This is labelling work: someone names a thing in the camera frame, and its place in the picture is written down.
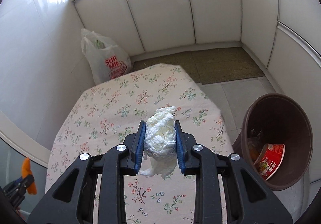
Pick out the floral tablecloth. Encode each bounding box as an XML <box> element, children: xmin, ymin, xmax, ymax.
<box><xmin>46</xmin><ymin>64</ymin><xmax>233</xmax><ymax>223</ymax></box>

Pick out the white plastic shopping bag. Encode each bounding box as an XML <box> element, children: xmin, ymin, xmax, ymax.
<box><xmin>80</xmin><ymin>28</ymin><xmax>132</xmax><ymax>84</ymax></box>

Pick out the orange peel piece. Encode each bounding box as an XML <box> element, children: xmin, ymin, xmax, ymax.
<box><xmin>21</xmin><ymin>157</ymin><xmax>37</xmax><ymax>195</ymax></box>

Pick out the brown trash bin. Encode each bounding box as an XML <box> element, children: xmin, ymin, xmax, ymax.
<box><xmin>232</xmin><ymin>94</ymin><xmax>313</xmax><ymax>191</ymax></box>

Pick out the white tissue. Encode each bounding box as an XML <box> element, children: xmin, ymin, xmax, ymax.
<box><xmin>139</xmin><ymin>106</ymin><xmax>177</xmax><ymax>179</ymax></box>

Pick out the brown floor mat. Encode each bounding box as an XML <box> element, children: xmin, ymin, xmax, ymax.
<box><xmin>132</xmin><ymin>47</ymin><xmax>264</xmax><ymax>84</ymax></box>

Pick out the red instant noodle cup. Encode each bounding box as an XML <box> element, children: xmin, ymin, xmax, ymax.
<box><xmin>254</xmin><ymin>144</ymin><xmax>285</xmax><ymax>180</ymax></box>

